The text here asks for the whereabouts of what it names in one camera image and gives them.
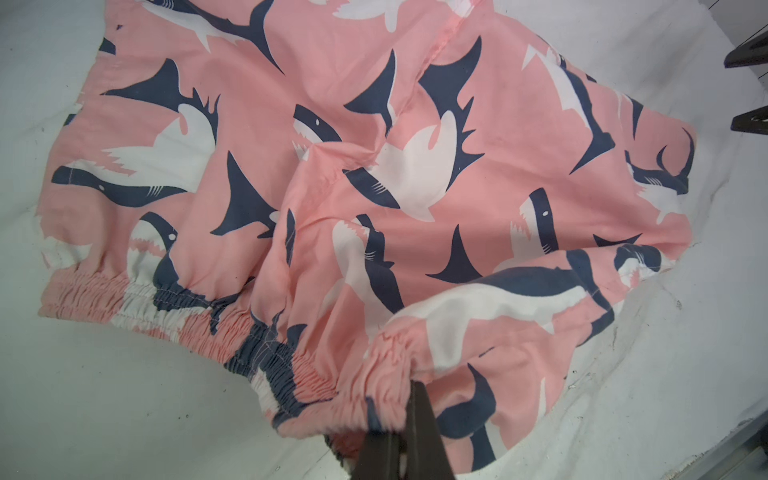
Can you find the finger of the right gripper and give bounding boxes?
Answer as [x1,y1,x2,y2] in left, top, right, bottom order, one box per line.
[724,29,768,68]
[730,106,768,135]

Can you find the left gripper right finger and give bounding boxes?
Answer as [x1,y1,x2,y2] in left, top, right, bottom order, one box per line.
[403,381,455,480]

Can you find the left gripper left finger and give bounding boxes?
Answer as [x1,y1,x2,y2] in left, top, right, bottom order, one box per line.
[351,432,401,480]

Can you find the pink shark print shorts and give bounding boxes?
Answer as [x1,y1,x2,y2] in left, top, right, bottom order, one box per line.
[36,1,696,474]

